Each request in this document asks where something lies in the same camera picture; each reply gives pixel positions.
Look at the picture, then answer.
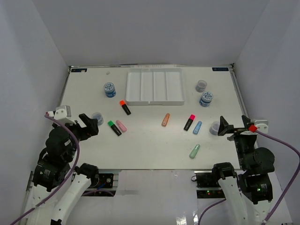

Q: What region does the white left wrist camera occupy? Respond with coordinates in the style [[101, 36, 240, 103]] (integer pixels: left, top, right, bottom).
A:
[[47, 105, 73, 124]]

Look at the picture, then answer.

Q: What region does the pastel orange mini highlighter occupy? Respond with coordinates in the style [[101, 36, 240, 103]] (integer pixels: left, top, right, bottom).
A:
[[161, 113, 170, 127]]

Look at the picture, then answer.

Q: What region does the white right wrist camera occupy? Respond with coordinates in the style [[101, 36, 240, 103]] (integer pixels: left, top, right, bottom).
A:
[[250, 118, 269, 134]]

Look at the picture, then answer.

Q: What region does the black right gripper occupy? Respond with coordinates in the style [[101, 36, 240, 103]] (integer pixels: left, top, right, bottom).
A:
[[217, 114, 256, 170]]

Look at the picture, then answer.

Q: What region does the blue corner label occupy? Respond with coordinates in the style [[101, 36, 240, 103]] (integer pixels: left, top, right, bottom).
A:
[[212, 67, 229, 72], [70, 68, 87, 73]]

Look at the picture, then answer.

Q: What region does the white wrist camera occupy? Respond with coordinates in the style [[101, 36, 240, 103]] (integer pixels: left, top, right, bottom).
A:
[[250, 118, 269, 134], [47, 105, 73, 124]]

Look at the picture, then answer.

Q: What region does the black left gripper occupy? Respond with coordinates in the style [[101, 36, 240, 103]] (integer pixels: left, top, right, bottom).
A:
[[61, 112, 99, 160]]

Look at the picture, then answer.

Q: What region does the green cap black highlighter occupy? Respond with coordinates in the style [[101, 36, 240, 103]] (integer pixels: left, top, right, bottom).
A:
[[107, 120, 122, 136]]

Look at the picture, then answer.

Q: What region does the clear paperclip jar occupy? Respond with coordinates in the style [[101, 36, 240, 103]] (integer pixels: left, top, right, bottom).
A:
[[91, 112, 104, 126], [209, 121, 220, 135], [195, 80, 207, 93]]

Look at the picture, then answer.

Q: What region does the pink cap black highlighter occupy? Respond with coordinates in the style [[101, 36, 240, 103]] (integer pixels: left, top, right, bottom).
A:
[[184, 114, 195, 131]]

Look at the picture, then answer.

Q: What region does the orange cap black highlighter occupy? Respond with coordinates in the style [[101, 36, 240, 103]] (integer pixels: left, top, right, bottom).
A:
[[120, 100, 131, 115]]

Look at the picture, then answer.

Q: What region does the pastel green mini highlighter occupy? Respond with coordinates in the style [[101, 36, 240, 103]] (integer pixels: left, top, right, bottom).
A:
[[189, 144, 200, 159]]

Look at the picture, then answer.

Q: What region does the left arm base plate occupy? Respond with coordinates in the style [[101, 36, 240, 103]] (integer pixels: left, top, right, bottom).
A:
[[96, 173, 114, 189]]

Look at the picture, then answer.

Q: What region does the white compartment tray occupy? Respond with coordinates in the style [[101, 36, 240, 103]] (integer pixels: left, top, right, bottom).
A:
[[125, 68, 185, 105]]

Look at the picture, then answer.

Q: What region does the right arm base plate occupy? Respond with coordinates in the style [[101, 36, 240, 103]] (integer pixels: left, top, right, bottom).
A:
[[191, 172, 225, 199]]

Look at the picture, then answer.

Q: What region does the left blue corner label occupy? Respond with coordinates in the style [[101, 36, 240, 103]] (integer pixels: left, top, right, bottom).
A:
[[70, 68, 87, 73]]

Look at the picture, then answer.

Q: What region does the pastel blue mini highlighter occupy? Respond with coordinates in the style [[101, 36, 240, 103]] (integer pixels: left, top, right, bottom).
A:
[[193, 121, 202, 135]]

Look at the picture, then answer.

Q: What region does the pastel pink mini highlighter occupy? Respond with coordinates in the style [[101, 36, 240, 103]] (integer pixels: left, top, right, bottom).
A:
[[116, 120, 127, 133]]

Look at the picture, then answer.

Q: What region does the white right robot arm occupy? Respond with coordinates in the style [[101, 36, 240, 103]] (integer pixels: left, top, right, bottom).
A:
[[211, 115, 275, 225]]

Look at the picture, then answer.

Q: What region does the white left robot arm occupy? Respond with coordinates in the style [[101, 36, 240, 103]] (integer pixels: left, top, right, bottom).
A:
[[27, 112, 99, 225]]

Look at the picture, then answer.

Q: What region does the blue lidded tub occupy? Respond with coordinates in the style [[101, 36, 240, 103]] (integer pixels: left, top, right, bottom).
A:
[[199, 91, 213, 107], [104, 82, 116, 98]]

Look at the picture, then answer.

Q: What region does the right blue corner label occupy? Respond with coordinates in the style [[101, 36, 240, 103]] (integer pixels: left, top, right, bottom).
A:
[[212, 67, 229, 72]]

